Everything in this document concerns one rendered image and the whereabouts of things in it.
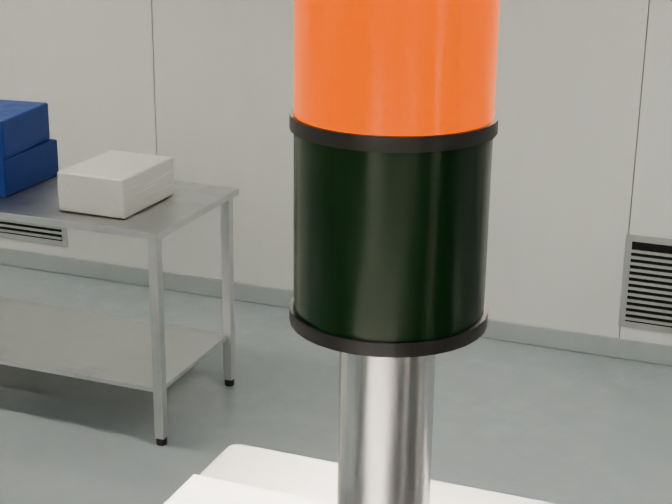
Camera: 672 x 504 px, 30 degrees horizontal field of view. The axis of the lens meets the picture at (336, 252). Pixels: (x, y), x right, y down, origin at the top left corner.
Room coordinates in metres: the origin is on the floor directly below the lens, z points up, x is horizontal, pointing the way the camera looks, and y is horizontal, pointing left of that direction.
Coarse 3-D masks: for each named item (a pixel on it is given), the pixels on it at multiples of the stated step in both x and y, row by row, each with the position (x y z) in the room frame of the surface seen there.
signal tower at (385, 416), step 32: (320, 128) 0.28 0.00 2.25; (480, 128) 0.29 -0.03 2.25; (480, 320) 0.29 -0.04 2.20; (352, 352) 0.28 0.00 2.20; (384, 352) 0.28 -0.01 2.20; (416, 352) 0.28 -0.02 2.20; (352, 384) 0.29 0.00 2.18; (384, 384) 0.29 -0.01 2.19; (416, 384) 0.29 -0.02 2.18; (352, 416) 0.29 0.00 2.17; (384, 416) 0.29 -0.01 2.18; (416, 416) 0.29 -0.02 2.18; (352, 448) 0.29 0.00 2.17; (384, 448) 0.29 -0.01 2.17; (416, 448) 0.29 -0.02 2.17; (352, 480) 0.29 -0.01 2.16; (384, 480) 0.29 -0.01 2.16; (416, 480) 0.29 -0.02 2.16
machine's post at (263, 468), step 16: (240, 448) 0.42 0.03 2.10; (256, 448) 0.42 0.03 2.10; (224, 464) 0.41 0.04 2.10; (240, 464) 0.41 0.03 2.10; (256, 464) 0.41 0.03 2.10; (272, 464) 0.41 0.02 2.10; (288, 464) 0.41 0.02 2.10; (304, 464) 0.41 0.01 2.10; (320, 464) 0.41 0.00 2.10; (336, 464) 0.41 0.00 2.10; (240, 480) 0.40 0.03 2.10; (256, 480) 0.40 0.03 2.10; (272, 480) 0.40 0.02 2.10; (288, 480) 0.40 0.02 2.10; (304, 480) 0.40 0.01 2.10; (320, 480) 0.40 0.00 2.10; (336, 480) 0.40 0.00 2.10; (304, 496) 0.38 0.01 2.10; (320, 496) 0.38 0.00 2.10; (336, 496) 0.38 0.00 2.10
